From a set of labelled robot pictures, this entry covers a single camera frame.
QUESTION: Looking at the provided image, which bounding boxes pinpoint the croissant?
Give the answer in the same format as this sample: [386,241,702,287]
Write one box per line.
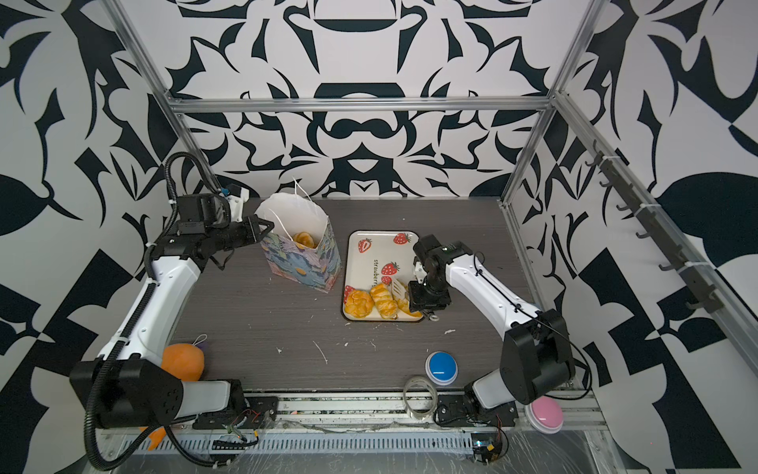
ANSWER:
[369,284,399,320]
[396,298,422,318]

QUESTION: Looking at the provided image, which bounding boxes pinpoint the floral white paper bag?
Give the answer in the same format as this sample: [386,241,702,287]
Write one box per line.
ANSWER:
[256,181,341,293]

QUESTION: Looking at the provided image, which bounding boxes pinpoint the ring donut bread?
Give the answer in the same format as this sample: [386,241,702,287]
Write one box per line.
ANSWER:
[292,232,318,249]

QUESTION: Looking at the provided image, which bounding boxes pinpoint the round bread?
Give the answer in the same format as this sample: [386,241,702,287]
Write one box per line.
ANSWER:
[343,290,374,319]

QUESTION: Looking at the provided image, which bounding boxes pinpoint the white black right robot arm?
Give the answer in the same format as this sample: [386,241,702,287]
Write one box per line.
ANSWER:
[409,235,576,411]

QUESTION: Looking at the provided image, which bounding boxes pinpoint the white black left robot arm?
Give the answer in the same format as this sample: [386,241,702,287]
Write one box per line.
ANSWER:
[69,191,336,436]

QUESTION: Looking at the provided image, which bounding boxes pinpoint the white strawberry tray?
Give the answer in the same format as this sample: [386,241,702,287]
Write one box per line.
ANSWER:
[341,230,422,323]

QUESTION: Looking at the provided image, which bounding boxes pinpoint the blue push button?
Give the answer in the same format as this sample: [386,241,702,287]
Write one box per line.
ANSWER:
[424,352,458,386]

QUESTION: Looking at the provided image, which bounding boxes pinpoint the clear tape roll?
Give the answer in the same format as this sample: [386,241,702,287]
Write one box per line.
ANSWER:
[402,375,439,421]

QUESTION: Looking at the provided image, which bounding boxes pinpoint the orange plush toy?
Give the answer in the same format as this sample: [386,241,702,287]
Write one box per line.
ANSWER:
[141,342,206,451]

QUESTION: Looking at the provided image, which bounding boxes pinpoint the small circuit board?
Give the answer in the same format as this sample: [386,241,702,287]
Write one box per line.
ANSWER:
[472,431,509,465]

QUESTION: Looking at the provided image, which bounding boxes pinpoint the pink push button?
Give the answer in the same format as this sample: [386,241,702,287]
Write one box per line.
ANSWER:
[524,396,565,435]

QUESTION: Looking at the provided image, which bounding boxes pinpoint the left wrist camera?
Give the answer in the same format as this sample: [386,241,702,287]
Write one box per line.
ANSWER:
[222,185,250,222]

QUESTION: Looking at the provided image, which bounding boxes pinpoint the black corrugated cable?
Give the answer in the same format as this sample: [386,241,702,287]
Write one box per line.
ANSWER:
[82,152,262,472]

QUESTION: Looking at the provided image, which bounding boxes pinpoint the wall hook rail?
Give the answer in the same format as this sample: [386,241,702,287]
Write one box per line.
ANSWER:
[587,150,724,314]

